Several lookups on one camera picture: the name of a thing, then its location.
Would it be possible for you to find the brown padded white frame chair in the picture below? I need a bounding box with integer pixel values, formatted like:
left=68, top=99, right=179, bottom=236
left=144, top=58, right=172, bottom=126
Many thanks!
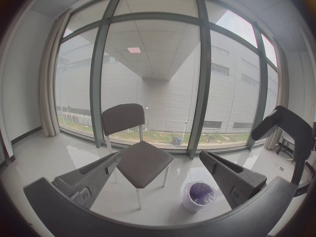
left=101, top=103, right=174, bottom=211

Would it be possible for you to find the white trash bin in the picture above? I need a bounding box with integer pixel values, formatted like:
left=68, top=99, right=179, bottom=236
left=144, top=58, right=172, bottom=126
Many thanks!
left=182, top=182, right=218, bottom=213

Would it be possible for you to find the purple plastic bag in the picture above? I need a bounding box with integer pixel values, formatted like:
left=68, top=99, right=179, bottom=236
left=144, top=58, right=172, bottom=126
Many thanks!
left=182, top=181, right=218, bottom=213

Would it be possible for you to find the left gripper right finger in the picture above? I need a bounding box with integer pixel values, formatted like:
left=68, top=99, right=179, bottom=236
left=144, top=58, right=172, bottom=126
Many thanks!
left=199, top=150, right=268, bottom=208

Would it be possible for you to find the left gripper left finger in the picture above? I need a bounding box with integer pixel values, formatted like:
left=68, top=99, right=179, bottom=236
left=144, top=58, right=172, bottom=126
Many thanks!
left=52, top=151, right=122, bottom=208

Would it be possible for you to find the window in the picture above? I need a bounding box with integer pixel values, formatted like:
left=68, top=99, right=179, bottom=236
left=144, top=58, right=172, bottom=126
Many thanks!
left=54, top=0, right=279, bottom=159

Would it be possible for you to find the black round small table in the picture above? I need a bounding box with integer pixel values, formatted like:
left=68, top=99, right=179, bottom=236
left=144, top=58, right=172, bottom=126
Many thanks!
left=276, top=135, right=297, bottom=157

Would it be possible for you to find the cream curtain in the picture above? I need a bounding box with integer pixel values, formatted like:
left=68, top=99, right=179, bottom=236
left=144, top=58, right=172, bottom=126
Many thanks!
left=264, top=37, right=290, bottom=150
left=39, top=9, right=72, bottom=137

